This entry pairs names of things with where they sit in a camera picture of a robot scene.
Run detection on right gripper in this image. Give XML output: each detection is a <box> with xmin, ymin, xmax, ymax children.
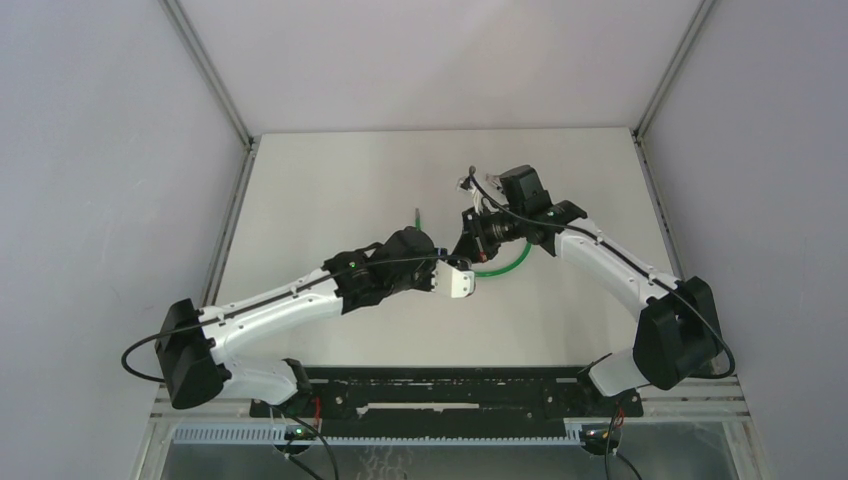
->
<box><xmin>448</xmin><ymin>206</ymin><xmax>525</xmax><ymax>269</ymax></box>

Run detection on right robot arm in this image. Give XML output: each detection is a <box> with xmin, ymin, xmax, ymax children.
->
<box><xmin>453</xmin><ymin>165</ymin><xmax>735</xmax><ymax>416</ymax></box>

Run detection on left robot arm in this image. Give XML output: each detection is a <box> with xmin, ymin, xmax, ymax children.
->
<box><xmin>154</xmin><ymin>227</ymin><xmax>446</xmax><ymax>417</ymax></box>

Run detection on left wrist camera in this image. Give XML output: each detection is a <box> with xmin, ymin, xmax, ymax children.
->
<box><xmin>431</xmin><ymin>261</ymin><xmax>476</xmax><ymax>299</ymax></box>

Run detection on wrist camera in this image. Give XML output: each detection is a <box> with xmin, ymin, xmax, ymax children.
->
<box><xmin>456</xmin><ymin>166</ymin><xmax>492</xmax><ymax>214</ymax></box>
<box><xmin>431</xmin><ymin>261</ymin><xmax>476</xmax><ymax>299</ymax></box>

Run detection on green cable lock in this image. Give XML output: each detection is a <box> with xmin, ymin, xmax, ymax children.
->
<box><xmin>414</xmin><ymin>207</ymin><xmax>533</xmax><ymax>279</ymax></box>

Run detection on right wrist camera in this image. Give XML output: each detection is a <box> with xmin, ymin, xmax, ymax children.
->
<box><xmin>456</xmin><ymin>166</ymin><xmax>492</xmax><ymax>214</ymax></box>

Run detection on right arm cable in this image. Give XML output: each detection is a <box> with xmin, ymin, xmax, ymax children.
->
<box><xmin>467</xmin><ymin>166</ymin><xmax>737</xmax><ymax>380</ymax></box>

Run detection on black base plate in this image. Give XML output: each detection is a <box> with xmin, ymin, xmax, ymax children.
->
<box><xmin>249</xmin><ymin>366</ymin><xmax>644</xmax><ymax>440</ymax></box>

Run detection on white cable duct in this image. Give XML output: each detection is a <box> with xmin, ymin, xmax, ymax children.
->
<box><xmin>168</xmin><ymin>423</ymin><xmax>584</xmax><ymax>446</ymax></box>

